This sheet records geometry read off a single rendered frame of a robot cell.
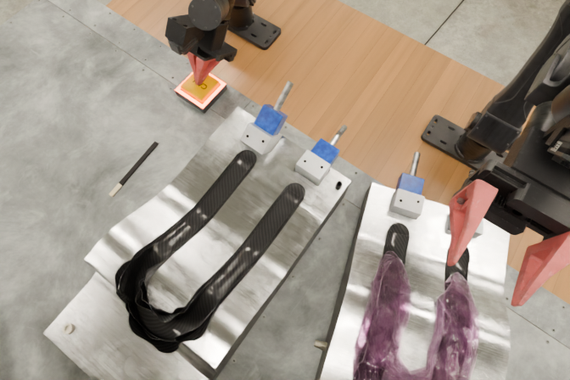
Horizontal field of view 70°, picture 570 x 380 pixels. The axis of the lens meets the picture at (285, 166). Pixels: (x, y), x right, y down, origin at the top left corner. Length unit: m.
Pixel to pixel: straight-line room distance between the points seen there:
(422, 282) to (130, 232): 0.48
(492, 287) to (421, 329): 0.16
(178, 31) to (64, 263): 0.47
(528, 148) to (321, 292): 0.47
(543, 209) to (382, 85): 0.61
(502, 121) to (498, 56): 1.49
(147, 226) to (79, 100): 0.40
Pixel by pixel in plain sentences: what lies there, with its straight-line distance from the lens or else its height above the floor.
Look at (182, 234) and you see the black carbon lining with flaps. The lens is 0.71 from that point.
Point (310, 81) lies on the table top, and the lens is 0.95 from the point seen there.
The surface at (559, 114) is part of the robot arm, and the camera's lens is 0.46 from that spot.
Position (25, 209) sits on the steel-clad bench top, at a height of 0.80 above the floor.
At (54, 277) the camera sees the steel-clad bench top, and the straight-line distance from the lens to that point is 0.87.
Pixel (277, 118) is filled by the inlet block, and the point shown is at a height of 0.95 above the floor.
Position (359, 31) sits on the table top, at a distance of 1.05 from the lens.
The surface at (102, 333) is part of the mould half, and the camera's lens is 0.76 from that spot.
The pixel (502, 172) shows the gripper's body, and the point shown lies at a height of 1.22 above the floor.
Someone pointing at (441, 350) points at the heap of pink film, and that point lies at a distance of 0.70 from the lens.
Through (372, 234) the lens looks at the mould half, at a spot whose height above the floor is 0.86.
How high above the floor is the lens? 1.57
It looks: 67 degrees down
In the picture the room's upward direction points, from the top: 3 degrees clockwise
